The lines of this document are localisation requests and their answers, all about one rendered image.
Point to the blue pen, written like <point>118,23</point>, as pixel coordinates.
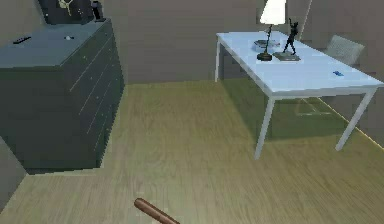
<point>338,73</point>

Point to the white shade table lamp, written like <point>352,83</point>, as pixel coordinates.
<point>271,15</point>

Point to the brown baseball bat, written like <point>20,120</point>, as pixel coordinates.
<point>155,212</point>

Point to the white table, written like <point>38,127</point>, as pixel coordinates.
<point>300,71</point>

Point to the black figure statue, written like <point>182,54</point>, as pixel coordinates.
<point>290,41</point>

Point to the small white ball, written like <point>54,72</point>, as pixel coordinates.
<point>68,38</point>

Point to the pale grey chair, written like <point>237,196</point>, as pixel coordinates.
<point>345,49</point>

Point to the dark grey chest of drawers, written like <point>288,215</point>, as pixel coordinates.
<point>50,100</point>

